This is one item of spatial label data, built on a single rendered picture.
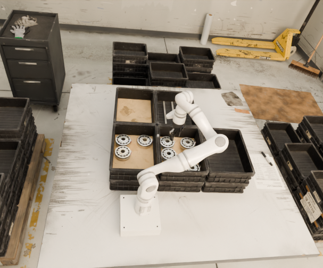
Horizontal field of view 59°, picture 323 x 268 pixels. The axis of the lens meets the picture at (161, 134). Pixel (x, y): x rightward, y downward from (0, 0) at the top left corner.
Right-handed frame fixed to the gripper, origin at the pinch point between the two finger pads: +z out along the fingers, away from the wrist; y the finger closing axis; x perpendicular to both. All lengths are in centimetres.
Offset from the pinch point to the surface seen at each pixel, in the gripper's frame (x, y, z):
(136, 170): 1.4, -32.4, 7.5
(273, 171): -57, 54, 30
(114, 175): 10.8, -40.7, 13.2
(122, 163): 16.3, -28.9, 17.3
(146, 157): 9.5, -13.8, 17.3
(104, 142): 47, -18, 30
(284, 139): -46, 150, 73
